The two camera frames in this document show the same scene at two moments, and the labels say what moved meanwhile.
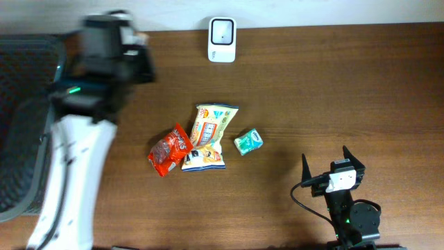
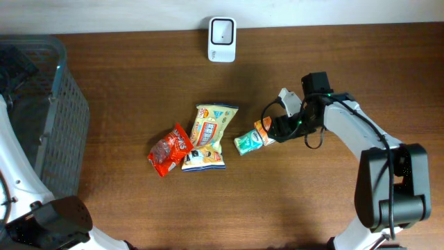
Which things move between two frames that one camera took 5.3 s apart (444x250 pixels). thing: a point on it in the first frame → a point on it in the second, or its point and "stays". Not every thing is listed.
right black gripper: (357, 166) → (283, 129)
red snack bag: (169, 151) stays
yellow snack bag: (209, 126) stays
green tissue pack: (248, 142) stays
